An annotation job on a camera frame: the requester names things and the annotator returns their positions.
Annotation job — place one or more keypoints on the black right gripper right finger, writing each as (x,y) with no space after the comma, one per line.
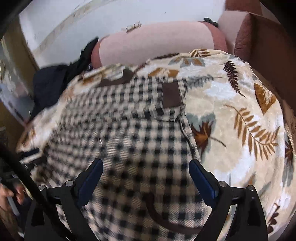
(248,222)

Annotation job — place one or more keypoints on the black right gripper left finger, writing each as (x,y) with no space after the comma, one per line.
(58,215)

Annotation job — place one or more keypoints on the black beige checkered garment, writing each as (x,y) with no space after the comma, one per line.
(140,132)

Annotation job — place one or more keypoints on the black clothing pile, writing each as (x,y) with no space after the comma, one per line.
(50,82)

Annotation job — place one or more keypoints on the person's left hand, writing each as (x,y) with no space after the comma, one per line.
(5,193)

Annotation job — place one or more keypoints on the beige leaf-pattern fleece blanket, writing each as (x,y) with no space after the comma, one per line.
(241,132)

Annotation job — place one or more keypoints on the pink bolster pillow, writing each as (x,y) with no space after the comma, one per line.
(154,40)

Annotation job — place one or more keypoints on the brown headboard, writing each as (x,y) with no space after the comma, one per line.
(273,49)

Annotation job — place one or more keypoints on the dark-rimmed eyeglasses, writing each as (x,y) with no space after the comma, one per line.
(132,27)

